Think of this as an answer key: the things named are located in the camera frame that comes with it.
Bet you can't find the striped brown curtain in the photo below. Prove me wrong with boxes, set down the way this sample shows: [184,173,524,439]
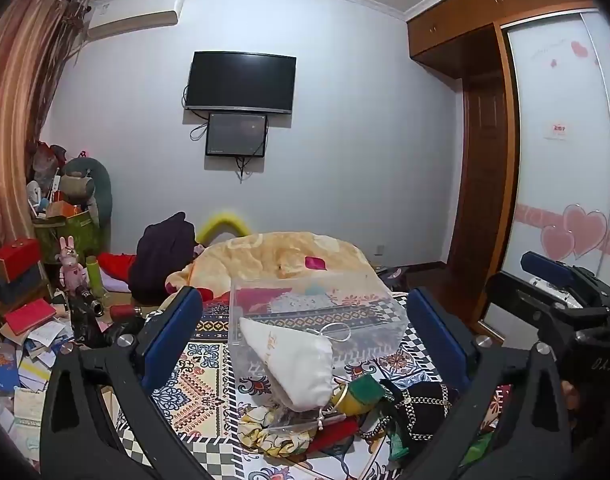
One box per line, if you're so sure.
[0,0,92,261]

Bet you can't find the white drawstring pouch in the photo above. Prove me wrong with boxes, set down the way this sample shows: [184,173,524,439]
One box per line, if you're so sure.
[239,316,336,410]

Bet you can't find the pink rabbit toy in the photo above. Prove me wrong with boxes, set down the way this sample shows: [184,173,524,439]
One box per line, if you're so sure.
[55,236,88,291]

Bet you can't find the brown wooden door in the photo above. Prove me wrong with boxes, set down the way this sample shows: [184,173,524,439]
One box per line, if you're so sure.
[447,76,509,267]

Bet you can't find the wooden wardrobe with heart stickers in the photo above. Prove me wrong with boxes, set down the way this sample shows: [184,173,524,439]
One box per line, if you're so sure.
[406,0,610,341]

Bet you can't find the dark purple garment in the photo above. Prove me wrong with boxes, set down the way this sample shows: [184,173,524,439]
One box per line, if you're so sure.
[128,211,196,306]

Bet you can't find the small black wall monitor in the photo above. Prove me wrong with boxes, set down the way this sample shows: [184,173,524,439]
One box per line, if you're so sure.
[205,113,268,158]

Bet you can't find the red box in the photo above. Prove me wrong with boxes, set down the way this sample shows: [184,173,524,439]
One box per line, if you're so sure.
[0,238,42,281]

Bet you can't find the yellow foam arch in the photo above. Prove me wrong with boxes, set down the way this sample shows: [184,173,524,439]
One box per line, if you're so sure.
[195,208,251,246]

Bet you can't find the green plush toy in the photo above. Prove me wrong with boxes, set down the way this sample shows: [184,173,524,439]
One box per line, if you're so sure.
[60,156,113,232]

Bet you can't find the patterned bedsheet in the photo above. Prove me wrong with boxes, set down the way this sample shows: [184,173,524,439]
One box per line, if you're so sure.
[100,290,516,480]

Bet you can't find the red book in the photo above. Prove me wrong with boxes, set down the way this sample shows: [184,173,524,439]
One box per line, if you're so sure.
[5,299,58,336]

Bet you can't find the pile of papers and books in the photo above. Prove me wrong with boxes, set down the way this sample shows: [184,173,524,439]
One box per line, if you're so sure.
[0,320,80,463]

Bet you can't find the yellow fleece blanket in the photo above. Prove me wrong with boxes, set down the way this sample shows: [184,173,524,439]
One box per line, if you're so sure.
[165,231,392,307]

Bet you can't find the black wall television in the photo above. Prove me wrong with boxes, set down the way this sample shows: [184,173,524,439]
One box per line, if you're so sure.
[185,51,298,113]

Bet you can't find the black chain bag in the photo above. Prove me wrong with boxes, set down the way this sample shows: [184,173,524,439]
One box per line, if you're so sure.
[370,381,461,456]

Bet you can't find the white air conditioner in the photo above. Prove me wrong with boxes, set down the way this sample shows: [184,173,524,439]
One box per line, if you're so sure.
[87,0,184,41]

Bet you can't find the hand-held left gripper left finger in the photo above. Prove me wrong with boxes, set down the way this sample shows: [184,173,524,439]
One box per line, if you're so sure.
[39,285,206,480]

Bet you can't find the green cylinder bottle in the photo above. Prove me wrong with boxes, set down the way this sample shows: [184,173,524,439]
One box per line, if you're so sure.
[85,255,106,299]

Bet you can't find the floral scrunchie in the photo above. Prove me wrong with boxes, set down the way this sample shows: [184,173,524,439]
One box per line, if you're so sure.
[237,405,316,461]

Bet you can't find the clutter of toys and bags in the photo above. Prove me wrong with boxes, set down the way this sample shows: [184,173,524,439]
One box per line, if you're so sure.
[27,140,68,219]

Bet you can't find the green gift bag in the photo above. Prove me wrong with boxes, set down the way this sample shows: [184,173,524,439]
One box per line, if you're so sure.
[33,210,104,264]

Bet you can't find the yellow green fabric item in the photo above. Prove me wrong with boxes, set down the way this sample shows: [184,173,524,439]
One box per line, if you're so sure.
[335,377,386,416]

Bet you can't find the red pouch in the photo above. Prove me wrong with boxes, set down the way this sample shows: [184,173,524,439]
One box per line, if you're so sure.
[305,417,361,456]

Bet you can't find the grey backpack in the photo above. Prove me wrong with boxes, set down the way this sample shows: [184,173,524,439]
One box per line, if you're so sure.
[377,265,412,292]

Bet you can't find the red cloth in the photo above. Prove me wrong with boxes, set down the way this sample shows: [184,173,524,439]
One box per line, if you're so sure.
[97,252,138,281]

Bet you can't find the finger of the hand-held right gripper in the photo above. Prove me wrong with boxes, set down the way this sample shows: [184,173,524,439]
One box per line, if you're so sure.
[485,272,606,342]
[521,251,610,309]

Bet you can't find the dark blue box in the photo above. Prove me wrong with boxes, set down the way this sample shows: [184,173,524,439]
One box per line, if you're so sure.
[0,265,48,304]

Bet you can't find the clear plastic box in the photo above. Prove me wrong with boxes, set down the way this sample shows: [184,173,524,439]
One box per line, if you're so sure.
[229,275,410,402]

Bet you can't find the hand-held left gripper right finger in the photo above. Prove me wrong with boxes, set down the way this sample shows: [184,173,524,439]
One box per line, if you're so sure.
[407,287,572,480]

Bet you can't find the black metal device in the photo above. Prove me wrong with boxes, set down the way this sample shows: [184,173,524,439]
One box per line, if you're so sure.
[67,285,106,349]

